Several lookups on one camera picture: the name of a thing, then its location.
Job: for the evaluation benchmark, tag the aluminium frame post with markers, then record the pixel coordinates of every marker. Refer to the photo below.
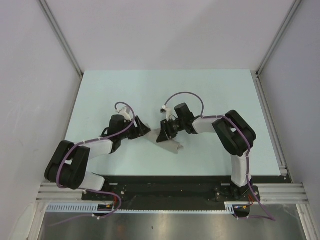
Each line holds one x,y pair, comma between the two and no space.
49,15
290,15

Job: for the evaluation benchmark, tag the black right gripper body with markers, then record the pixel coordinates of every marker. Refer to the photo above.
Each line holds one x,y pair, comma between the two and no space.
173,127

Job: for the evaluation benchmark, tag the aluminium rail right front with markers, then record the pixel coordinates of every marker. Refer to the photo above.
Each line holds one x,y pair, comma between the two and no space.
282,193

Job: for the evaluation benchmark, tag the right aluminium frame post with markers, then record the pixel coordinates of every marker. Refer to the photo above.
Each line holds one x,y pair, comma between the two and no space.
290,15

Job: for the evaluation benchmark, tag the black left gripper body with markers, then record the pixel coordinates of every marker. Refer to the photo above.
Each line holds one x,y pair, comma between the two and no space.
131,133

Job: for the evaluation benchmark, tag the aluminium rail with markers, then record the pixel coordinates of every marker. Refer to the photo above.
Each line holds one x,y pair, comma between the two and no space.
282,193
49,192

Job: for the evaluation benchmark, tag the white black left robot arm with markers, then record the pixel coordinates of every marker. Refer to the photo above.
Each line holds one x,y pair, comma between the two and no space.
68,165

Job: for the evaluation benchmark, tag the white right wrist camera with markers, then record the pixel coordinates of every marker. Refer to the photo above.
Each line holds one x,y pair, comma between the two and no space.
168,112

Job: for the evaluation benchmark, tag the left aluminium frame post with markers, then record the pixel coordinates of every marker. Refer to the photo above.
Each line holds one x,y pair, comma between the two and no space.
49,15

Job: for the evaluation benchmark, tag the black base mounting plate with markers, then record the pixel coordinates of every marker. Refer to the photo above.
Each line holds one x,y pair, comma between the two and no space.
182,190

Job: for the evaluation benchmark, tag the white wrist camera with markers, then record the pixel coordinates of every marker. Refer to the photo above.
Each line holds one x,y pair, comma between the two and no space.
125,112
168,112

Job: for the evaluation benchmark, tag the white slotted cable duct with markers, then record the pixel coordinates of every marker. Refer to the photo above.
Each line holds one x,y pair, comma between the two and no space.
102,208

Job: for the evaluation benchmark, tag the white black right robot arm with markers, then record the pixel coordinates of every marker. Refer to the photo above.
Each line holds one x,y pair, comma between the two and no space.
236,136

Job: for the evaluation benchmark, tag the aluminium rail left front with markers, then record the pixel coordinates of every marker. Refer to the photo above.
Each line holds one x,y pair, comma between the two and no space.
49,192

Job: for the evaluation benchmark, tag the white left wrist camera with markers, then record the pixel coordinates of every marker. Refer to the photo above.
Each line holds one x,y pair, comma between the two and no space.
125,112

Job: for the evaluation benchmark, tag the grey cloth napkin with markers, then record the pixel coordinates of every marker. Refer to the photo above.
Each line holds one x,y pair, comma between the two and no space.
169,145

